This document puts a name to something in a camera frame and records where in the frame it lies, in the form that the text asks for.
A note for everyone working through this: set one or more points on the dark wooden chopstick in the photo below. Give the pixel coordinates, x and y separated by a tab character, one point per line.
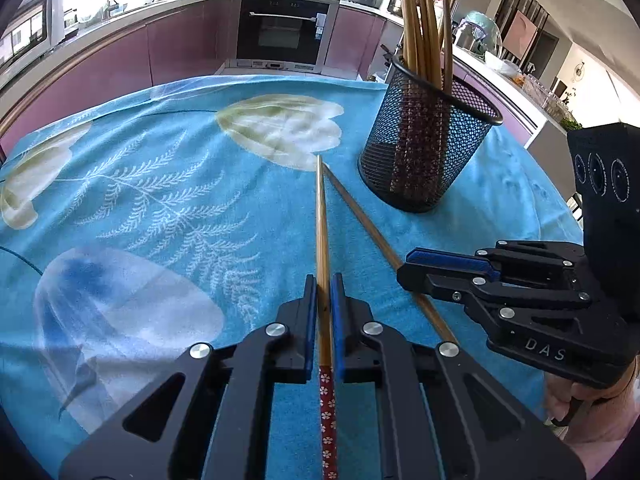
447	64
325	360

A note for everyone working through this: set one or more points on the right hand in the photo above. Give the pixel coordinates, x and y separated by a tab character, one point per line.
604	415

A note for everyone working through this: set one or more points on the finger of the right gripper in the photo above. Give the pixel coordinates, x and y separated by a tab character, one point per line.
450	261
441	284

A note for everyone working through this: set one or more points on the blue floral tablecloth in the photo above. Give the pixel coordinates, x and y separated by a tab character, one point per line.
185	213

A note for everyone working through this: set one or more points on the black tracking camera box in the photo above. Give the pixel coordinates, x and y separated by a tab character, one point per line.
606	168

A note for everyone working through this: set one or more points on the wooden chopstick red end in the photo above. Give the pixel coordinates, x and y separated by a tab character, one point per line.
447	6
433	44
425	305
410	55
425	38

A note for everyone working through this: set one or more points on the black built-in oven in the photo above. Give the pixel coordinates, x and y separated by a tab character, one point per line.
290	35

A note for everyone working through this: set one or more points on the white microwave oven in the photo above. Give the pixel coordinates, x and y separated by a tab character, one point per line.
37	28

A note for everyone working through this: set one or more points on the black mesh pen holder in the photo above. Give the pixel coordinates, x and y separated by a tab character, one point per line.
422	138

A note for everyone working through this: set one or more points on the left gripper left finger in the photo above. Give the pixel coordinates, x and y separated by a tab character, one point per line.
208	415

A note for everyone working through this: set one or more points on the pink wall picture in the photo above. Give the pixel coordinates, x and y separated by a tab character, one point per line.
520	35

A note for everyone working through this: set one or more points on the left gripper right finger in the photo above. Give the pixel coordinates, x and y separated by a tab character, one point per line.
440	414

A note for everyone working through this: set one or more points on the green mesh food cover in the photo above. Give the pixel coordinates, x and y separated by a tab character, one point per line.
478	34

